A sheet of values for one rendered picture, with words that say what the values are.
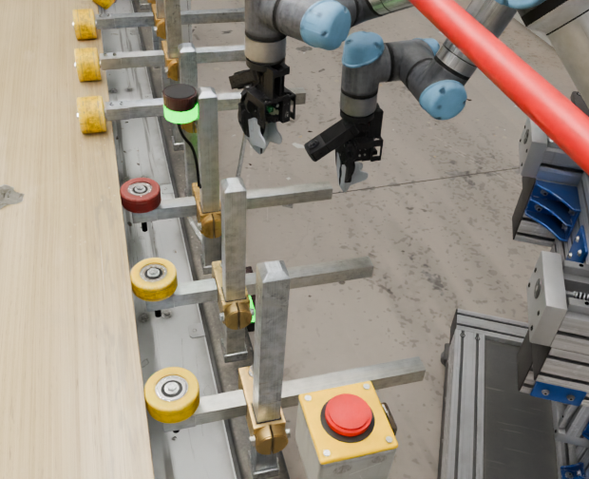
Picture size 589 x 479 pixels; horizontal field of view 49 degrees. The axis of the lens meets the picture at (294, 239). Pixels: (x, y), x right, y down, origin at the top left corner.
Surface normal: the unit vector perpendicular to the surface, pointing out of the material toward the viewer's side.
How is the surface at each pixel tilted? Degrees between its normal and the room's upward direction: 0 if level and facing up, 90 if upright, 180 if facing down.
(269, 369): 90
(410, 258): 0
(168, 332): 0
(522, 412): 0
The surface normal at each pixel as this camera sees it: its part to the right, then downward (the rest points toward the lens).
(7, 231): 0.06, -0.75
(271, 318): 0.26, 0.64
